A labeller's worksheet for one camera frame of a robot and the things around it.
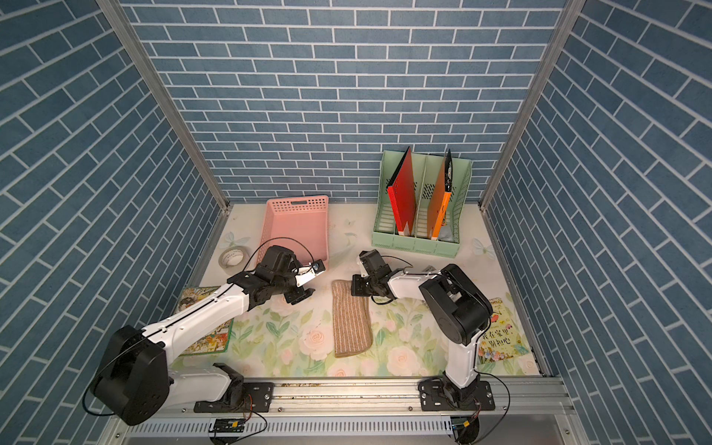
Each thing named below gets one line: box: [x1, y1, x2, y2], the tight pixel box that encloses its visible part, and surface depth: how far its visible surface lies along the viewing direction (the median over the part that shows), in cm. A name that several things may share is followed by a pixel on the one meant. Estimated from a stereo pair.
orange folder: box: [428, 148, 453, 241], surface depth 88 cm
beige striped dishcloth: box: [331, 279, 373, 358], surface depth 88 cm
